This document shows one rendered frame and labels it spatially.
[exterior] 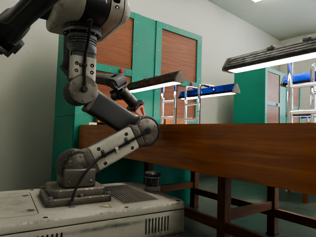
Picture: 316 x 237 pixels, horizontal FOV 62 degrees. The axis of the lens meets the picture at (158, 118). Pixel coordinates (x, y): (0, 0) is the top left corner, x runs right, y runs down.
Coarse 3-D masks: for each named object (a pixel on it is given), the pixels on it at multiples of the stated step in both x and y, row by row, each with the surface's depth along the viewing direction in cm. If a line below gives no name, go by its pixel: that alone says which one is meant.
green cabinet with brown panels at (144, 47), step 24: (144, 24) 242; (168, 24) 258; (96, 48) 213; (120, 48) 226; (144, 48) 241; (168, 48) 259; (192, 48) 279; (96, 72) 213; (144, 72) 241; (168, 72) 258; (192, 72) 278; (144, 96) 240; (168, 96) 257; (192, 120) 275
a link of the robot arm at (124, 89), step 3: (123, 87) 141; (126, 87) 140; (120, 90) 140; (123, 90) 138; (126, 90) 139; (117, 93) 141; (120, 93) 138; (123, 93) 138; (126, 93) 139; (129, 93) 140; (120, 96) 140; (123, 96) 139; (126, 96) 139; (129, 96) 140; (123, 99) 141; (126, 99) 140
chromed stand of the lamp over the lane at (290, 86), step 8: (304, 40) 102; (272, 48) 112; (288, 64) 123; (288, 72) 123; (288, 80) 122; (288, 88) 122; (288, 96) 122; (288, 104) 122; (288, 112) 121; (296, 112) 119; (304, 112) 116; (312, 112) 114; (288, 120) 121
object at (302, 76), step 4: (304, 72) 156; (308, 72) 154; (284, 76) 165; (296, 76) 158; (300, 76) 156; (304, 76) 154; (308, 76) 152; (284, 80) 163; (296, 80) 156; (300, 80) 154; (304, 80) 152; (308, 80) 151; (280, 84) 164; (284, 84) 162
